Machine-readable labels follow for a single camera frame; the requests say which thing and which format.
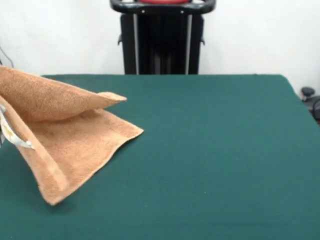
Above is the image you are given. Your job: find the grey wall cable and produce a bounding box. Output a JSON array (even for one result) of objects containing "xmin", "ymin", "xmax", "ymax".
[{"xmin": 0, "ymin": 44, "xmax": 13, "ymax": 68}]

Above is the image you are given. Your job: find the black chair base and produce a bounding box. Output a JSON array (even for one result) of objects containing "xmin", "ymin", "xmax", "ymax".
[{"xmin": 300, "ymin": 86, "xmax": 320, "ymax": 126}]

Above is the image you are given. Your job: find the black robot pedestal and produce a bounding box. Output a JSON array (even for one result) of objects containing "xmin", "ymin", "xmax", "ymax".
[{"xmin": 109, "ymin": 0, "xmax": 216, "ymax": 75}]

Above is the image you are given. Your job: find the dark green table cloth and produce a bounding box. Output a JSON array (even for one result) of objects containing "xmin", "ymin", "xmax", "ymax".
[{"xmin": 0, "ymin": 73, "xmax": 320, "ymax": 240}]

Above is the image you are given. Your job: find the tan terry towel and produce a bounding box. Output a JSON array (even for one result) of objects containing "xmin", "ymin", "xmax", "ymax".
[{"xmin": 0, "ymin": 65, "xmax": 145, "ymax": 207}]

